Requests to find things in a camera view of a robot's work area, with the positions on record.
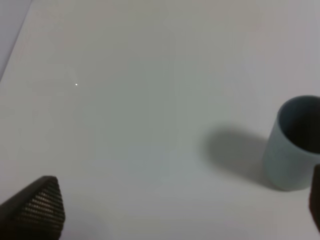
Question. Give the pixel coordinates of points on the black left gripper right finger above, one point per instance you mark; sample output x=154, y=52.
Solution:
x=314, y=197

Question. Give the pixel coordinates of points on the teal green plastic cup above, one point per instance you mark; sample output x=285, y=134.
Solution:
x=293, y=147

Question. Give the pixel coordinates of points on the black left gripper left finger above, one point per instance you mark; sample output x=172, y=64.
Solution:
x=35, y=213

